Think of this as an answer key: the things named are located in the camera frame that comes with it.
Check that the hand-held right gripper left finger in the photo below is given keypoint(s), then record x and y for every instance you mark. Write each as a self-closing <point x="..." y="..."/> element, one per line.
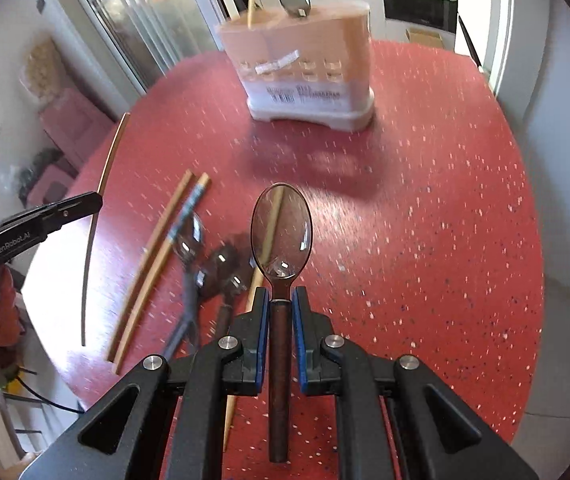
<point x="263" y="320"/>

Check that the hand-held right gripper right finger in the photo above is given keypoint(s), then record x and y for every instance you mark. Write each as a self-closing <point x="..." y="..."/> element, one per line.
<point x="299" y="330"/>

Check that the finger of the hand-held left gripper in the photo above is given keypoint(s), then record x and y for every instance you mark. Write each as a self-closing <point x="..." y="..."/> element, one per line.
<point x="70" y="207"/>

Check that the brown translucent spoon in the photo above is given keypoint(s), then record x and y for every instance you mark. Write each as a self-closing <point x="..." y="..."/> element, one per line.
<point x="280" y="230"/>

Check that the blue patterned wooden chopstick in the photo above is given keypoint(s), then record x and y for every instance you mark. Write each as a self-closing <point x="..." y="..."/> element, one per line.
<point x="158" y="280"/>

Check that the beige utensil holder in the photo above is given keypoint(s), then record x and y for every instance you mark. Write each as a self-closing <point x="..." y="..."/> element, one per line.
<point x="310" y="45"/>

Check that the pink storage box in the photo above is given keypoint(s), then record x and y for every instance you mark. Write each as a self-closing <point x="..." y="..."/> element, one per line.
<point x="70" y="120"/>

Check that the sliding glass door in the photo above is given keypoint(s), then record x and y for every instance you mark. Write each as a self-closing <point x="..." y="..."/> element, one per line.
<point x="130" y="15"/>

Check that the cardboard box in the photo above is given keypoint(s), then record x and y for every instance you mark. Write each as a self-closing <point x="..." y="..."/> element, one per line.
<point x="424" y="36"/>

